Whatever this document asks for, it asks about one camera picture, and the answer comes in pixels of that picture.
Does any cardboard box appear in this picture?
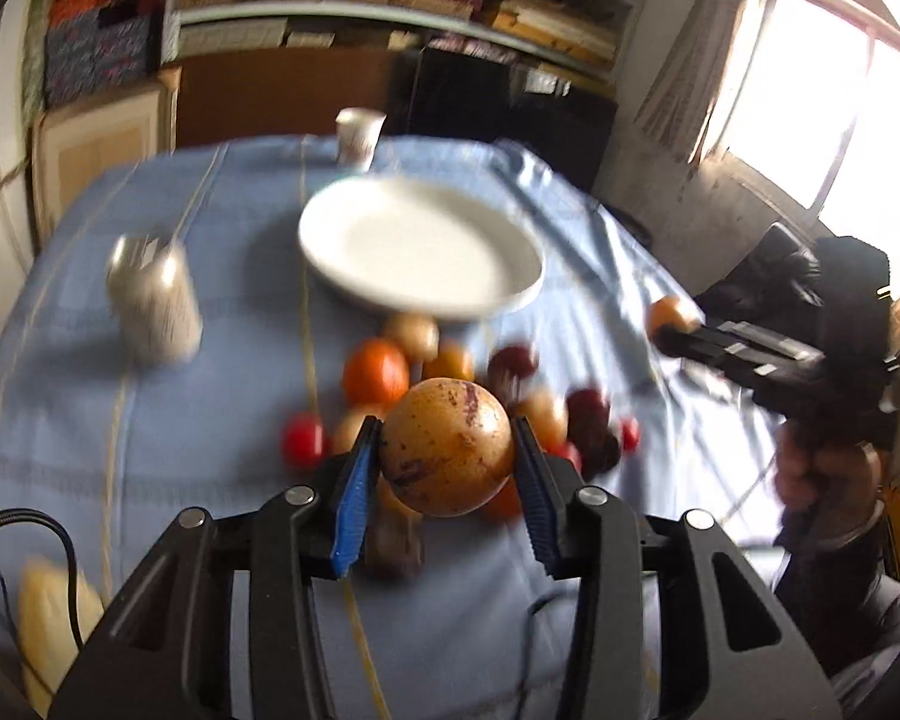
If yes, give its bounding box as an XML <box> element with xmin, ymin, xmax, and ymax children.
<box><xmin>32</xmin><ymin>67</ymin><xmax>182</xmax><ymax>245</ymax></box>

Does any tan round fruit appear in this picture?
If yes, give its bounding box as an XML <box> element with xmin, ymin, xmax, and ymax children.
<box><xmin>383</xmin><ymin>312</ymin><xmax>440</xmax><ymax>364</ymax></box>

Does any white beverage can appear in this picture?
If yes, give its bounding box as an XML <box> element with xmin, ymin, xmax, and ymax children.
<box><xmin>107</xmin><ymin>234</ymin><xmax>203</xmax><ymax>366</ymax></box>

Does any right hand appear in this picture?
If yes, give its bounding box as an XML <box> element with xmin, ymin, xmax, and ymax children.
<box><xmin>774</xmin><ymin>421</ymin><xmax>884</xmax><ymax>556</ymax></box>

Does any small red tomato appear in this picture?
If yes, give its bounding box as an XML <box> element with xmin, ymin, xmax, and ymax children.
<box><xmin>281</xmin><ymin>413</ymin><xmax>328</xmax><ymax>473</ymax></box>

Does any bright window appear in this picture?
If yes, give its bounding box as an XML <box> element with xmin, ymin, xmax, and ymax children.
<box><xmin>707</xmin><ymin>0</ymin><xmax>900</xmax><ymax>298</ymax></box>

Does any small orange fruit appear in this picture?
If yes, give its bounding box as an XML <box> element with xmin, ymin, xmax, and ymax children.
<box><xmin>645</xmin><ymin>296</ymin><xmax>704</xmax><ymax>338</ymax></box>

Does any yellow sponge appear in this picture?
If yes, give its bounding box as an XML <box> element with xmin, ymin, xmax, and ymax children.
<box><xmin>17</xmin><ymin>557</ymin><xmax>77</xmax><ymax>718</ymax></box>

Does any large orange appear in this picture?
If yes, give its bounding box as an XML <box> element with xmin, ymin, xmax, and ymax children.
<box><xmin>341</xmin><ymin>338</ymin><xmax>409</xmax><ymax>406</ymax></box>

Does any dark brown chestnut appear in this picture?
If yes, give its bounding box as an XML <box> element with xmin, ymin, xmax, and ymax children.
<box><xmin>364</xmin><ymin>511</ymin><xmax>424</xmax><ymax>582</ymax></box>

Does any blue checked tablecloth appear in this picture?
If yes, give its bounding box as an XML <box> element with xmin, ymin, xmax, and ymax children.
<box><xmin>0</xmin><ymin>137</ymin><xmax>779</xmax><ymax>718</ymax></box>

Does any dark purple plum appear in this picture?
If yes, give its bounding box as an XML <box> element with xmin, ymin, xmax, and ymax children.
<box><xmin>486</xmin><ymin>343</ymin><xmax>539</xmax><ymax>403</ymax></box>

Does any white paper cup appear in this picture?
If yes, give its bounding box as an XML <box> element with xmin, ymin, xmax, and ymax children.
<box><xmin>336</xmin><ymin>107</ymin><xmax>386</xmax><ymax>171</ymax></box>

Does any black cable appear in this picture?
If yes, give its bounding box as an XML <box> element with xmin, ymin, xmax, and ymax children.
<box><xmin>0</xmin><ymin>507</ymin><xmax>86</xmax><ymax>650</ymax></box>

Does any white oval plate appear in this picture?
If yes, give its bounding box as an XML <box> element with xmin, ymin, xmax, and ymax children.
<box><xmin>297</xmin><ymin>176</ymin><xmax>546</xmax><ymax>322</ymax></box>

